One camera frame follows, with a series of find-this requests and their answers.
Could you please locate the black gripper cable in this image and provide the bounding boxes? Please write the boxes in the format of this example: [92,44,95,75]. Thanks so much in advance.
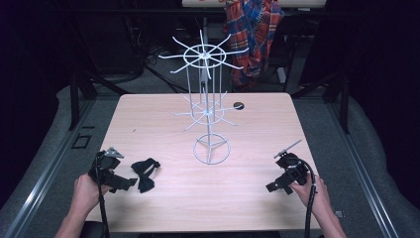
[298,158,319,238]
[94,155,111,238]

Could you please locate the black bow tie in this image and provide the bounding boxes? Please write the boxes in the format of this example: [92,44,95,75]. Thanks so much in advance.
[130,157,162,194]

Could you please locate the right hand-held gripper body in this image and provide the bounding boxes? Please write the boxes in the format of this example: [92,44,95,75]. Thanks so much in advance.
[273,139,311,186]

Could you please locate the aluminium floor rail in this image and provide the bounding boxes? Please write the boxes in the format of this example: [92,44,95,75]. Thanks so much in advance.
[0,98,97,238]
[325,98,401,238]

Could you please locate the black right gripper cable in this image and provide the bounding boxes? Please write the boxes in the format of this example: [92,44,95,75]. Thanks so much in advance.
[298,158,319,238]

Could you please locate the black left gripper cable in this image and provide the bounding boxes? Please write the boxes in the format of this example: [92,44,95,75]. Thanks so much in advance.
[94,155,111,238]

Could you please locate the white wire display rack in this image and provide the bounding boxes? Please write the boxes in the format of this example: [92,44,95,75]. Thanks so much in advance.
[157,29,251,166]

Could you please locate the black floor cables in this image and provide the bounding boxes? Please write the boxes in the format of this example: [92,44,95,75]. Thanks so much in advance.
[140,46,191,94]

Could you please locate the black metal stand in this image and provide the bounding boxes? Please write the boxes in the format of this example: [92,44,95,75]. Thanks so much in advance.
[289,70,352,135]
[67,63,131,132]

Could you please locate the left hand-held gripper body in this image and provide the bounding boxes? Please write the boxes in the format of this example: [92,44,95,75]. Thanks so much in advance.
[87,147,126,184]

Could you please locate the person's right hand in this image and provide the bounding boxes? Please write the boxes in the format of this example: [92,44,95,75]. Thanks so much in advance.
[289,179,332,217]

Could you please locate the plaid cloth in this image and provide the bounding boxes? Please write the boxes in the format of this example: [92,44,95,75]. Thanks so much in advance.
[224,0,285,93]

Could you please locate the person's left hand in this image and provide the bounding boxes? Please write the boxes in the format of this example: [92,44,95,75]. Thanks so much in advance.
[70,173,114,216]

